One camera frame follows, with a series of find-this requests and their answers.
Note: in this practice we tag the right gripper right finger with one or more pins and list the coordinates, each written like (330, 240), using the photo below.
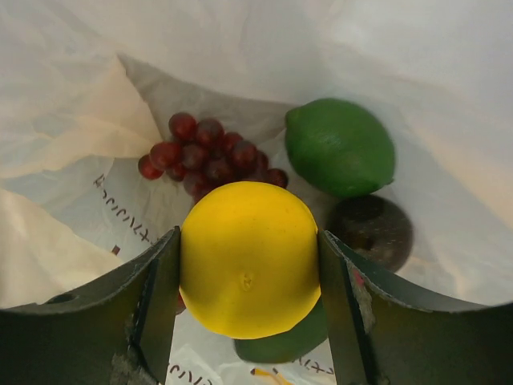
(384, 329)

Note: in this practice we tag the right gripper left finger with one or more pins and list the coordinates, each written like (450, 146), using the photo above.
(116, 329)

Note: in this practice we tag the dark green avocado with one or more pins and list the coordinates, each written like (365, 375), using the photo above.
(288, 346)

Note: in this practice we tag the dark mangosteen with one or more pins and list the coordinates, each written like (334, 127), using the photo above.
(374, 227)

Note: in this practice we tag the yellow lemon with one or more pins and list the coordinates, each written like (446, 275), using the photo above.
(249, 260)

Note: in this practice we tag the red grapes bunch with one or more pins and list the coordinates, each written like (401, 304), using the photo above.
(203, 156)

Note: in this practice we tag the green lime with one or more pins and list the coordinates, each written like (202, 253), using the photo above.
(339, 147)

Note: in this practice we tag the beige plastic bag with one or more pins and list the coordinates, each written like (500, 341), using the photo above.
(87, 88)

